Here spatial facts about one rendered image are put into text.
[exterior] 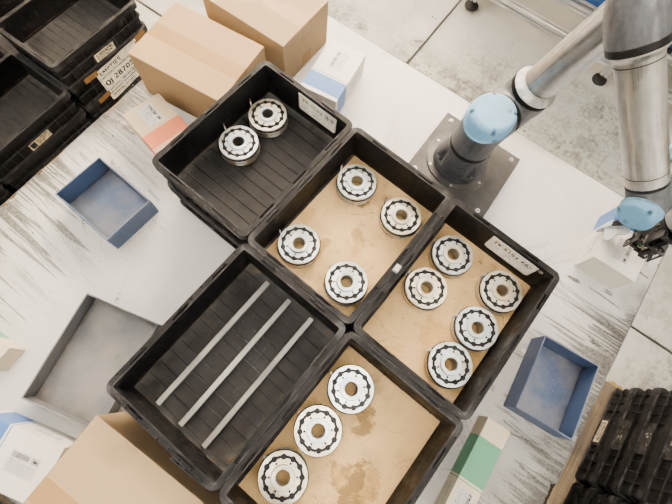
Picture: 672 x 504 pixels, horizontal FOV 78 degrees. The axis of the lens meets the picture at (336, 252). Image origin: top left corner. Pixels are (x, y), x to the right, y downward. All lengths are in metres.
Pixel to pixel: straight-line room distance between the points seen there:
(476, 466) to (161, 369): 0.75
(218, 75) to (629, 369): 2.01
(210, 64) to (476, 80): 1.62
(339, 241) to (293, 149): 0.29
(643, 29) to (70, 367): 1.36
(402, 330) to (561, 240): 0.60
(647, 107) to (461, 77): 1.69
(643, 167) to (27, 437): 1.37
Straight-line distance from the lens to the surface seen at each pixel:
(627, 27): 0.89
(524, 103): 1.19
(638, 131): 0.95
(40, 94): 2.09
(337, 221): 1.06
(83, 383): 1.23
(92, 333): 1.24
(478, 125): 1.11
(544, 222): 1.38
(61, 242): 1.35
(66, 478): 1.03
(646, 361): 2.34
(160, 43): 1.38
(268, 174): 1.12
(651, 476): 1.69
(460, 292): 1.07
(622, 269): 1.34
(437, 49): 2.62
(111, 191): 1.35
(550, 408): 1.27
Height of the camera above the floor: 1.81
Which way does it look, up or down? 72 degrees down
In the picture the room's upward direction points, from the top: 11 degrees clockwise
